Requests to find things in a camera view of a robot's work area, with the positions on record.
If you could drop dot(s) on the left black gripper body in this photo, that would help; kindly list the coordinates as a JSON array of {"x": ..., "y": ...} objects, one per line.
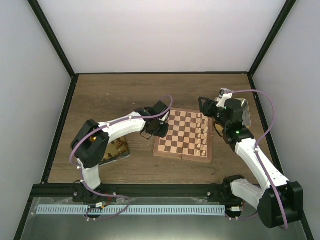
[{"x": 158, "y": 131}]

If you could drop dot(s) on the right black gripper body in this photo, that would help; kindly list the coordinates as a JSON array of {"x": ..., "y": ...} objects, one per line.
[{"x": 210, "y": 113}]

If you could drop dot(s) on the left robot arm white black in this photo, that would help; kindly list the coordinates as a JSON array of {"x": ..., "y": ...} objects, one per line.
[{"x": 90, "y": 144}]

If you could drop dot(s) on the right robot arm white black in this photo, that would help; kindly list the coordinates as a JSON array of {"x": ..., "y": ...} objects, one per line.
[{"x": 277, "y": 200}]

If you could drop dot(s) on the row of white chess pieces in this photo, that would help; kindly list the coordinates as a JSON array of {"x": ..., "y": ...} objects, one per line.
[{"x": 202, "y": 128}]

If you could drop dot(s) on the wooden chess board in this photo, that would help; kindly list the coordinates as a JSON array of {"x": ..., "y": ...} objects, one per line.
[{"x": 180, "y": 141}]

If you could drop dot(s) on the gold tin with dark pieces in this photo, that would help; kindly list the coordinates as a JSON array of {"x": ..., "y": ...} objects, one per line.
[{"x": 116, "y": 150}]

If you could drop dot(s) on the silver tin yellow rim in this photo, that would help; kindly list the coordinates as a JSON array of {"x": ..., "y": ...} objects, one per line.
[{"x": 245, "y": 114}]

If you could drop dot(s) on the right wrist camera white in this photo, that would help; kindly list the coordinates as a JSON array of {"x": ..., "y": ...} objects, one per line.
[{"x": 224, "y": 94}]

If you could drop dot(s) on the light blue cable duct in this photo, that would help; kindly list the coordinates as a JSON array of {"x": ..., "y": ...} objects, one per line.
[{"x": 198, "y": 210}]

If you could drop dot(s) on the black aluminium frame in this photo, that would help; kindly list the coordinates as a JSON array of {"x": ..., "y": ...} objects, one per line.
[{"x": 212, "y": 192}]

